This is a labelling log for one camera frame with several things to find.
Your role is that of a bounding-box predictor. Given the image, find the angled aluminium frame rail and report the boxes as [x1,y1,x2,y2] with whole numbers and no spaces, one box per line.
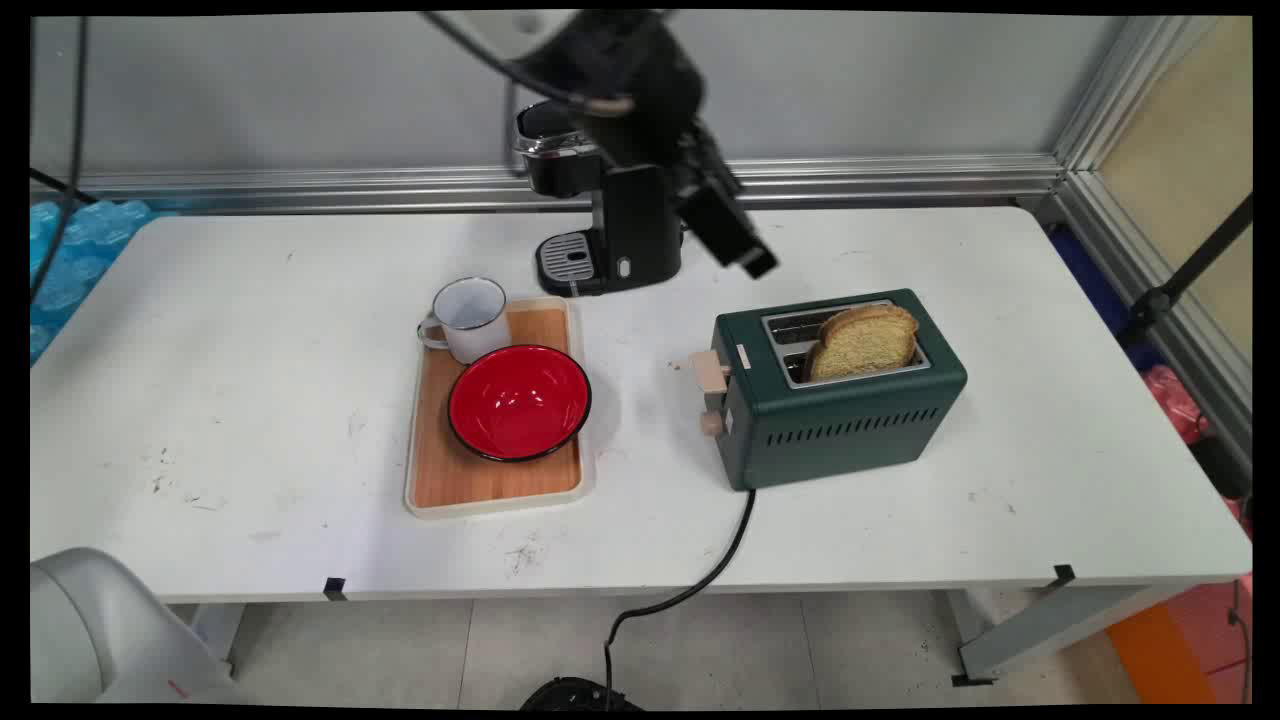
[1048,15,1254,471]

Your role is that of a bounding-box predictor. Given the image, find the dark green toaster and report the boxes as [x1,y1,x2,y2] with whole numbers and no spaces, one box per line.
[670,288,970,493]

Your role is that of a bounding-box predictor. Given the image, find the blue bubble wrap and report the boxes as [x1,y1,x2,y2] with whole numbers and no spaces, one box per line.
[30,198,153,367]

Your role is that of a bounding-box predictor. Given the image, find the round black object on floor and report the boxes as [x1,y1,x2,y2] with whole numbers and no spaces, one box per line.
[519,676,643,711]

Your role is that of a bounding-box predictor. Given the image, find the grey table leg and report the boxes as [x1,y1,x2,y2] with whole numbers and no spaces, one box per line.
[948,583,1196,689]

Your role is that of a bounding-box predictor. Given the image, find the orange floor object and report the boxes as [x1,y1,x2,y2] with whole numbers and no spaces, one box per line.
[1104,598,1221,706]

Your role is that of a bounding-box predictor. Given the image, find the black toaster power cable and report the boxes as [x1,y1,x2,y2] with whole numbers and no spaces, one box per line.
[602,487,758,703]

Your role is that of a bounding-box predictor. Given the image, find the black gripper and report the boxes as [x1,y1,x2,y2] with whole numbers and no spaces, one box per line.
[510,10,780,281]

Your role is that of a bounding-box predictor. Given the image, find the blue box beside table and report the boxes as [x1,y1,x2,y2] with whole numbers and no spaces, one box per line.
[1048,224,1166,373]

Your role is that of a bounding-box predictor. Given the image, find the black coffee machine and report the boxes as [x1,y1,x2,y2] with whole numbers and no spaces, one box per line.
[512,99,688,299]

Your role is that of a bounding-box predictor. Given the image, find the horizontal aluminium frame rail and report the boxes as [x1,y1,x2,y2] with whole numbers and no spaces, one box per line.
[30,153,1065,217]

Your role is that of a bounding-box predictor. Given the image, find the black tripod stand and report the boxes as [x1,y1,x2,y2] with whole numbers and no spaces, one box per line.
[1118,194,1254,347]

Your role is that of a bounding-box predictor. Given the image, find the toasted bread slice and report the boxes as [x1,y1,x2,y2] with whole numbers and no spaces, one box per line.
[805,302,920,384]

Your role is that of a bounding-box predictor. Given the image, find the pink plastic bag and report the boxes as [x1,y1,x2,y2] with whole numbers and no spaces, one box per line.
[1143,364,1213,447]

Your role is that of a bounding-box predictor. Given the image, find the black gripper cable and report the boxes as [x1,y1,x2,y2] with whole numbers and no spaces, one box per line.
[420,10,637,117]

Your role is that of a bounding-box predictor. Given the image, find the wooden serving tray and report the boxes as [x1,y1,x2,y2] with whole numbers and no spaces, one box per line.
[403,295,598,520]

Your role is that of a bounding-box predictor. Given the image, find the red bowl with black rim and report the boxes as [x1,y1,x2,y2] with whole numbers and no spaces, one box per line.
[446,343,594,464]

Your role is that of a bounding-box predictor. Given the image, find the white enamel mug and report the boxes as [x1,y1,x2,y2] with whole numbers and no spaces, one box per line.
[416,276,511,366]

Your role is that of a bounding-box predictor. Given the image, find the thin black hanging cable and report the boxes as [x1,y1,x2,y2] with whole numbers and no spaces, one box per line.
[30,15,99,306]

